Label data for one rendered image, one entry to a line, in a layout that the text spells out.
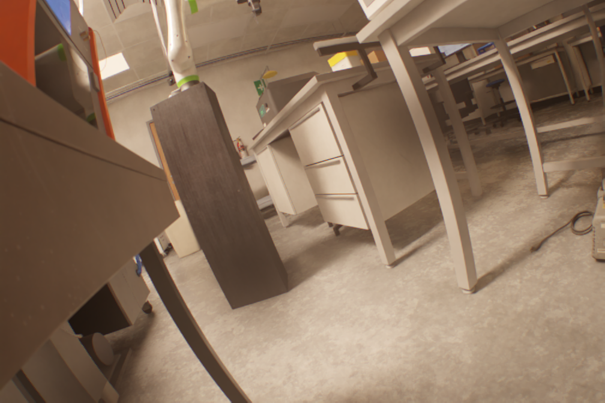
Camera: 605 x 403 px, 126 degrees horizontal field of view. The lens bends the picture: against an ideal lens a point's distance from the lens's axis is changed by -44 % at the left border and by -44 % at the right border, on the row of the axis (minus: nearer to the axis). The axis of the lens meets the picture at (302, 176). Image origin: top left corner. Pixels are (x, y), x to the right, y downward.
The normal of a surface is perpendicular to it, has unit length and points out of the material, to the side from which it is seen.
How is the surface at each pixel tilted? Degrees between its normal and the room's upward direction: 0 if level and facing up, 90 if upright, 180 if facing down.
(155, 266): 90
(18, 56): 90
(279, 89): 90
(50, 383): 90
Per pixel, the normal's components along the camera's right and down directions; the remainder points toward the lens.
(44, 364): 0.34, -0.07
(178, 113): 0.05, 0.05
